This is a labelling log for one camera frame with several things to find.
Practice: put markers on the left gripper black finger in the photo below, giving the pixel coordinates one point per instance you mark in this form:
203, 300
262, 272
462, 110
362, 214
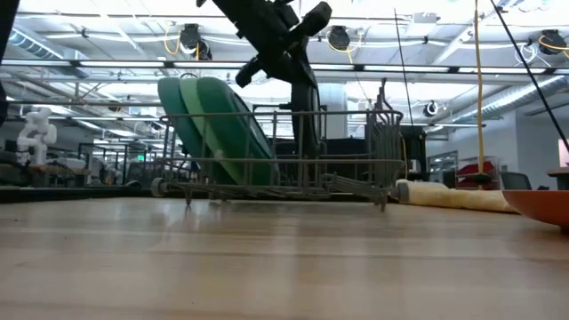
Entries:
306, 120

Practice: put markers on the light green plate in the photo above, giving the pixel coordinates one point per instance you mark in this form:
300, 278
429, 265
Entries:
192, 104

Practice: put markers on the dark green plate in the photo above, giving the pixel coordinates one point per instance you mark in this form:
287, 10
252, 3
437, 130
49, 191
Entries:
171, 106

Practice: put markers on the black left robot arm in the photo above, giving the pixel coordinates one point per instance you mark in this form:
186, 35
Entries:
249, 22

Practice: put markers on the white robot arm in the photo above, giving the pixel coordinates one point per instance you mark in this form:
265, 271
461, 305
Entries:
37, 133

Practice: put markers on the black cabinet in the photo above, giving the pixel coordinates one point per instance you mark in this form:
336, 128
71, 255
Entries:
413, 151

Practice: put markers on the glass display case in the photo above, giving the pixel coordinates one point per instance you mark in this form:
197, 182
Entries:
442, 166

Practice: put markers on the rolled beige towel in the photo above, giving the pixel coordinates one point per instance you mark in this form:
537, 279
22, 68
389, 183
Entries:
453, 198

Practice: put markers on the overhead light bar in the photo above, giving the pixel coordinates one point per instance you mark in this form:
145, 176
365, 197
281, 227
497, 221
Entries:
120, 64

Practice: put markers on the green exit sign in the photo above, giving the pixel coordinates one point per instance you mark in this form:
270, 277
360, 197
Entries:
141, 157

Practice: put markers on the yellow pole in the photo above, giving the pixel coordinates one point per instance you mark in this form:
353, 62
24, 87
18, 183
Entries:
479, 89

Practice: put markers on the grey office chair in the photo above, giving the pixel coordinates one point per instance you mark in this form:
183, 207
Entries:
515, 181

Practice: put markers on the orange bowl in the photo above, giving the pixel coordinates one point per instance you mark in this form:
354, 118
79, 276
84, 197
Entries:
542, 206

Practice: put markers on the wooden workbench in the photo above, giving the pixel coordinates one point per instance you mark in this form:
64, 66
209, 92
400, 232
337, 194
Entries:
53, 171

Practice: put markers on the wooden desk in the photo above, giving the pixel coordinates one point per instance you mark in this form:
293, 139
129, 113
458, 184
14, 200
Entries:
559, 172

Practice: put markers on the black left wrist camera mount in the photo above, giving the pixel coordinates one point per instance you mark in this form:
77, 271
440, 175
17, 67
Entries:
313, 18

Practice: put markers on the silver ceiling duct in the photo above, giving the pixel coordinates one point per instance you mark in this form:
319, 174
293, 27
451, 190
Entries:
511, 100

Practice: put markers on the black frame rail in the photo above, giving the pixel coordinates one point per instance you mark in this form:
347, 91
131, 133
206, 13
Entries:
66, 194

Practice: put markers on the black frame post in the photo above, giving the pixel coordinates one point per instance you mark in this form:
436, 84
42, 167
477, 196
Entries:
6, 26

